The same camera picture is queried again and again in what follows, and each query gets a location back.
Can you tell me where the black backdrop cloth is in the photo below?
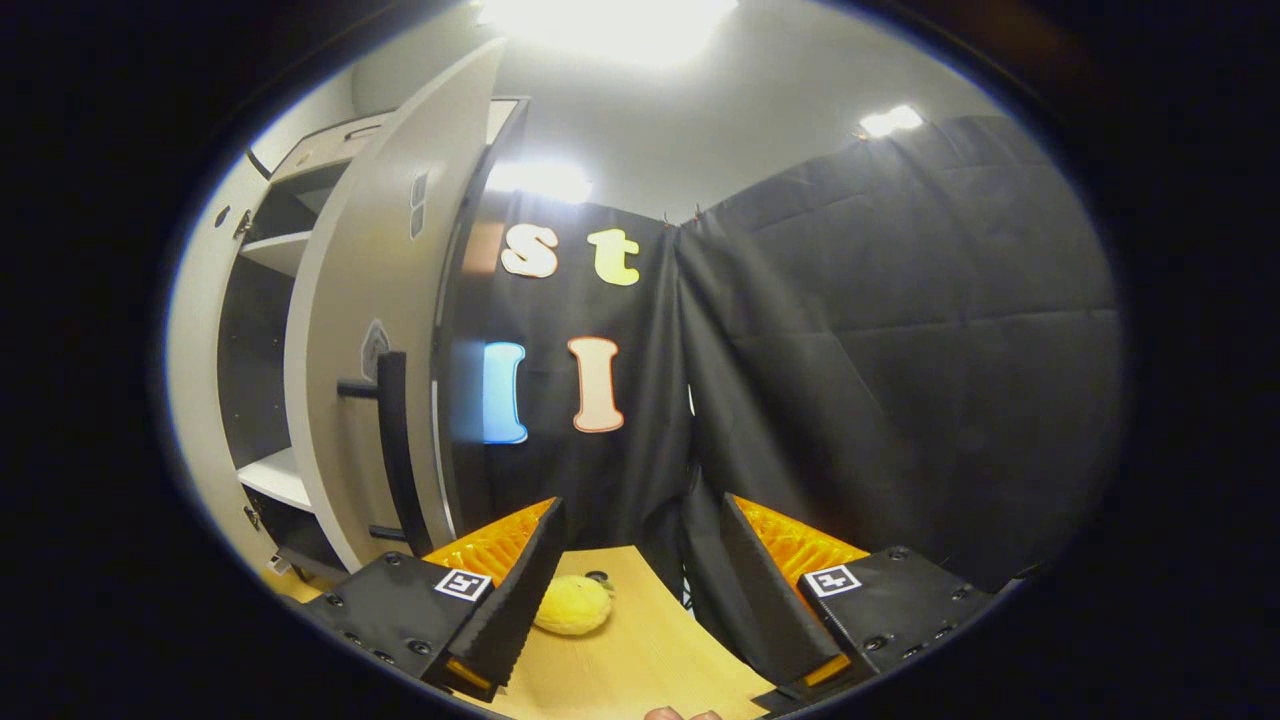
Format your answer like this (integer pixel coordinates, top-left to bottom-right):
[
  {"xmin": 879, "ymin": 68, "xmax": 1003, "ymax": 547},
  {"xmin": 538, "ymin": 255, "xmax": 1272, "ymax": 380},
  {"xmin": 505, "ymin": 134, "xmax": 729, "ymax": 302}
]
[{"xmin": 440, "ymin": 112, "xmax": 1126, "ymax": 681}]

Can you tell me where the long ceiling light panel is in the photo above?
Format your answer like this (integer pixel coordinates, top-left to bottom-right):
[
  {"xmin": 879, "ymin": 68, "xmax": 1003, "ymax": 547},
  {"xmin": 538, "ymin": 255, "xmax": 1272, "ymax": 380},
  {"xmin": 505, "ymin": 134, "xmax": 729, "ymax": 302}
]
[{"xmin": 480, "ymin": 0, "xmax": 741, "ymax": 66}]

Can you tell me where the white cabinet with dark sides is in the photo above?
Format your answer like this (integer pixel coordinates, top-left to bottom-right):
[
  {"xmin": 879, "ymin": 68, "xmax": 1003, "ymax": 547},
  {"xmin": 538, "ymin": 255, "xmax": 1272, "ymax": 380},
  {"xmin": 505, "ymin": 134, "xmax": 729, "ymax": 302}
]
[{"xmin": 215, "ymin": 95, "xmax": 531, "ymax": 591}]

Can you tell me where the black door handle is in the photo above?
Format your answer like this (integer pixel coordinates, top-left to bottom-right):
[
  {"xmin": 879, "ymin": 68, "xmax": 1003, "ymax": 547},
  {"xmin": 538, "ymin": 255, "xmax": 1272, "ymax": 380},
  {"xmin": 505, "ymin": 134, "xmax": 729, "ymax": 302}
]
[{"xmin": 337, "ymin": 350, "xmax": 433, "ymax": 557}]

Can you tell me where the white cabinet drawer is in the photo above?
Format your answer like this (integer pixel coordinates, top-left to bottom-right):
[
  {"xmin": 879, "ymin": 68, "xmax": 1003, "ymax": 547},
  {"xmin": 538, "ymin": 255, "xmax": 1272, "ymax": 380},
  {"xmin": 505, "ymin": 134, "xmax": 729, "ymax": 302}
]
[{"xmin": 270, "ymin": 110, "xmax": 396, "ymax": 186}]

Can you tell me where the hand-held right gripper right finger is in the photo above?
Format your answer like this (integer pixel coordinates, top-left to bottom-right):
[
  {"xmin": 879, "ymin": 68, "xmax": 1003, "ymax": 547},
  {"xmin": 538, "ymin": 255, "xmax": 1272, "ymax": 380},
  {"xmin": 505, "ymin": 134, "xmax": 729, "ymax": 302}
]
[{"xmin": 720, "ymin": 493, "xmax": 996, "ymax": 701}]

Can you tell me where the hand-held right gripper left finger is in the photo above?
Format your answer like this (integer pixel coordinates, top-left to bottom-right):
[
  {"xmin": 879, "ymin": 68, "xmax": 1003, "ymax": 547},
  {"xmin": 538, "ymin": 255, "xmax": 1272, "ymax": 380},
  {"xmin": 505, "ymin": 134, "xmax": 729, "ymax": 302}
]
[{"xmin": 300, "ymin": 497, "xmax": 568, "ymax": 701}]

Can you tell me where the yellow lemon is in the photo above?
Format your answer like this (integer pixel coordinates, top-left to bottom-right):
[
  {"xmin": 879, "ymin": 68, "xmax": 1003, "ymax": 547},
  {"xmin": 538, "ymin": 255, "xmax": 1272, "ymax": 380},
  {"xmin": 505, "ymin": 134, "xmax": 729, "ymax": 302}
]
[{"xmin": 533, "ymin": 572, "xmax": 616, "ymax": 637}]

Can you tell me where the white cabinet door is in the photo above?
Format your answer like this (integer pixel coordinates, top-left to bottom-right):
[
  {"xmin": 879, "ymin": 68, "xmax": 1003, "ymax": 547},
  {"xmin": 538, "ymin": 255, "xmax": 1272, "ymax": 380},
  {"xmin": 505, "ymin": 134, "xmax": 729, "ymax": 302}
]
[{"xmin": 285, "ymin": 38, "xmax": 506, "ymax": 573}]

